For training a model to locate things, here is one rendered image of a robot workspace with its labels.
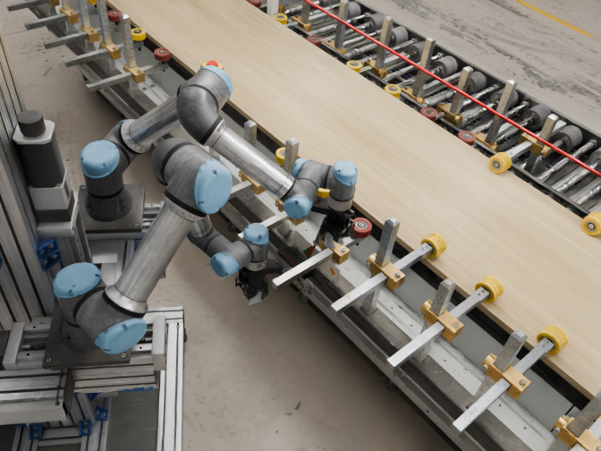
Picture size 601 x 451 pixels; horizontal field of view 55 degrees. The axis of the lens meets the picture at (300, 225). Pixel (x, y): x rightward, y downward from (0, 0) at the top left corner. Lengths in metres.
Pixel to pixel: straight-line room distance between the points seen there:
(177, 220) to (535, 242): 1.46
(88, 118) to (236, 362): 2.20
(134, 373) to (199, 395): 1.00
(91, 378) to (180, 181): 0.71
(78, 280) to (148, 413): 1.08
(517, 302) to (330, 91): 1.38
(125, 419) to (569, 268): 1.79
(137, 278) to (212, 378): 1.43
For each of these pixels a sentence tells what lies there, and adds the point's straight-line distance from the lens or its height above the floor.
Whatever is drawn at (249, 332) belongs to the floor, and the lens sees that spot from 2.94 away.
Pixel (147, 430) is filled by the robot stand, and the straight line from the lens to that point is 2.48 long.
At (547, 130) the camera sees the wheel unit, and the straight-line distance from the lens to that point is 2.73.
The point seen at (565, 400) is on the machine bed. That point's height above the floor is 0.79.
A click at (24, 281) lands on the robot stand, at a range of 1.81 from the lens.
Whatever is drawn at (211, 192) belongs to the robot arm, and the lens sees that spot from 1.36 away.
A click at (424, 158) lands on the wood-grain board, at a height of 0.90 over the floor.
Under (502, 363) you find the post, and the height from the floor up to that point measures 1.00.
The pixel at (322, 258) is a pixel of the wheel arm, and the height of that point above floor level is 0.86.
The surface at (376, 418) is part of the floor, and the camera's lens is 2.78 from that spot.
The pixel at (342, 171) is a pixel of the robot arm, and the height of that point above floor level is 1.34.
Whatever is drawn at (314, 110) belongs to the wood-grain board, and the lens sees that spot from 2.76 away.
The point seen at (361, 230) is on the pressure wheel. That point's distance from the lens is 2.17.
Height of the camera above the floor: 2.43
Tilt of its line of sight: 45 degrees down
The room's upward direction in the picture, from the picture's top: 7 degrees clockwise
